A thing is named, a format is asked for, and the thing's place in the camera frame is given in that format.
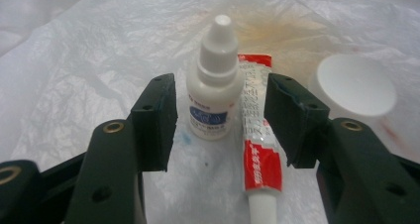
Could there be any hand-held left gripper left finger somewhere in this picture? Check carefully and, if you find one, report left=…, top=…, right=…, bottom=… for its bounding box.
left=63, top=72, right=178, bottom=224

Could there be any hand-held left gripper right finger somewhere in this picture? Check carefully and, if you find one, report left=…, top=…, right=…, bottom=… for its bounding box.
left=263, top=72, right=420, bottom=224

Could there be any red and white ointment tube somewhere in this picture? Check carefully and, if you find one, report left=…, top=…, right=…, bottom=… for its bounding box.
left=237, top=54, right=285, bottom=224

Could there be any small white dropper bottle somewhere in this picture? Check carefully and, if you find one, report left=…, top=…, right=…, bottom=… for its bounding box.
left=185, top=14, right=246, bottom=142

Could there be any white-capped medicine bottle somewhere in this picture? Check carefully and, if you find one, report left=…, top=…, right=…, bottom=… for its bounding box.
left=308, top=54, right=398, bottom=128

